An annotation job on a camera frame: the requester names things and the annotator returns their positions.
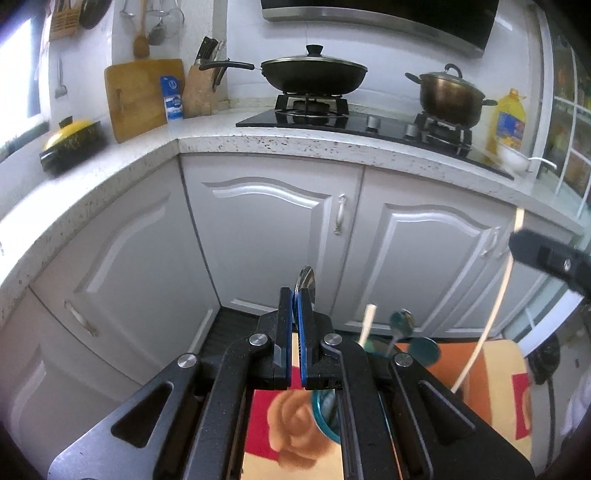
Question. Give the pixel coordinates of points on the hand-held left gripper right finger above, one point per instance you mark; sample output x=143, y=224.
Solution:
x=304, y=332

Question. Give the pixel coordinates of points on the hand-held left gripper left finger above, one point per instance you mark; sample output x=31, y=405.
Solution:
x=287, y=332

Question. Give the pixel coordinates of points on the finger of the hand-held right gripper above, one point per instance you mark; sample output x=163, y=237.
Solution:
x=545, y=256

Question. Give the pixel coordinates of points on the medium steel spoon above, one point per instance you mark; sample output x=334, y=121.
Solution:
x=305, y=277

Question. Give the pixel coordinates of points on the pale wooden chopstick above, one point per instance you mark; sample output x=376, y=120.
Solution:
x=491, y=318
x=369, y=323

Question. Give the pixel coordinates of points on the floral utensil cup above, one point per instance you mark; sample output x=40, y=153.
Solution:
x=325, y=422

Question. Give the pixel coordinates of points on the small steel spoon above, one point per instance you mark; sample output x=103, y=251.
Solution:
x=401, y=321

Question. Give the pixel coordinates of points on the large steel spoon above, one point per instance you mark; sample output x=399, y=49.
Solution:
x=425, y=351

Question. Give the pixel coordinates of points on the grey wide cabinet door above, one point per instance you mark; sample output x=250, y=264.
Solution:
x=415, y=277
x=526, y=295

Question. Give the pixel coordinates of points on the black ribbed floor mat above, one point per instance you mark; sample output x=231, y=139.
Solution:
x=226, y=327

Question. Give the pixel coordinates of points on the grey narrow cabinet door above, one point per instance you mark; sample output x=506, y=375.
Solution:
x=258, y=258

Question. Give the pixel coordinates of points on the white bowl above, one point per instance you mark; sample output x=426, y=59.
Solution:
x=512, y=159

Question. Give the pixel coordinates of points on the orange yellow red mat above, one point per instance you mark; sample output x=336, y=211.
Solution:
x=494, y=369

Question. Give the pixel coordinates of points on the yellow oil bottle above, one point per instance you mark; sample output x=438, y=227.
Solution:
x=510, y=122

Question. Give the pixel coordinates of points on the white framed glass door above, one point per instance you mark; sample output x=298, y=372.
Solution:
x=568, y=115

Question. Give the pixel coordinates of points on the grey corner cabinet door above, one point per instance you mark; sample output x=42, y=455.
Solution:
x=129, y=277

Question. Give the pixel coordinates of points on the steel cooking pot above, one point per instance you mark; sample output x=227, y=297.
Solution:
x=448, y=99

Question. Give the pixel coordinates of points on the black glass gas hob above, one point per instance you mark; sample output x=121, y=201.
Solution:
x=369, y=131

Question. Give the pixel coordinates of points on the speckled white countertop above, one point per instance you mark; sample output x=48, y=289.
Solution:
x=138, y=161

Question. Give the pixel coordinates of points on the black wok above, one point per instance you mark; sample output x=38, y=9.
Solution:
x=314, y=78

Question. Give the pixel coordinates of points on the wooden knife block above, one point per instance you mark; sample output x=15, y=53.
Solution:
x=198, y=92

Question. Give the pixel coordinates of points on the grey low cabinet door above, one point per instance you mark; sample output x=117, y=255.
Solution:
x=37, y=392

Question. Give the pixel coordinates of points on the blue white packet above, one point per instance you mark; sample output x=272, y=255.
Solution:
x=173, y=99

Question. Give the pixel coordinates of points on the glass wok lid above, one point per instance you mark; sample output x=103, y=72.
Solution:
x=314, y=57

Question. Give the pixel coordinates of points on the wooden cutting board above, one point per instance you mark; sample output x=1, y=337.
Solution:
x=134, y=101

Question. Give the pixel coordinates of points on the yellow black casserole dish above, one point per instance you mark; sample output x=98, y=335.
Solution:
x=71, y=141

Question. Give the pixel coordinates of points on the black range hood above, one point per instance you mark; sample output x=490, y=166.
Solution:
x=378, y=18

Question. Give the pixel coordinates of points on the wooden hanging spatula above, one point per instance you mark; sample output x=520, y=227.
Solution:
x=141, y=44

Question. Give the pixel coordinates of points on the metal hanging strainer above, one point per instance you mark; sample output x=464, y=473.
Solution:
x=159, y=32

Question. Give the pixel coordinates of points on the metal hanging peeler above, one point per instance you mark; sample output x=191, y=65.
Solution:
x=60, y=85

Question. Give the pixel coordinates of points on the bright window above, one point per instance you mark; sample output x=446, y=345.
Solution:
x=18, y=78

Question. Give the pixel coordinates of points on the black hanging pan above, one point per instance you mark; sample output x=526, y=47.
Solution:
x=94, y=11

